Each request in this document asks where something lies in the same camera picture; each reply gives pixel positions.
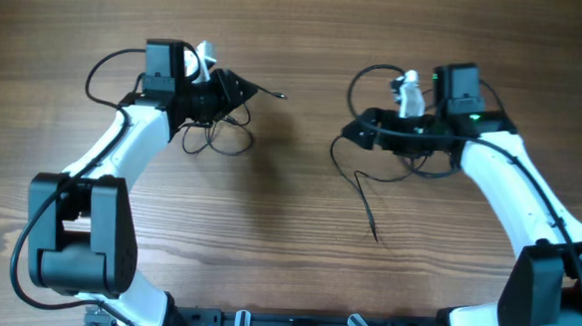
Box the thin black usb cable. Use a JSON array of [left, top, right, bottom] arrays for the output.
[[179, 80, 289, 161]]

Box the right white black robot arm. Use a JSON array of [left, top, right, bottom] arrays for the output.
[[341, 63, 582, 326]]

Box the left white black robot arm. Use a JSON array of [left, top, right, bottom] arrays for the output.
[[10, 38, 260, 326]]

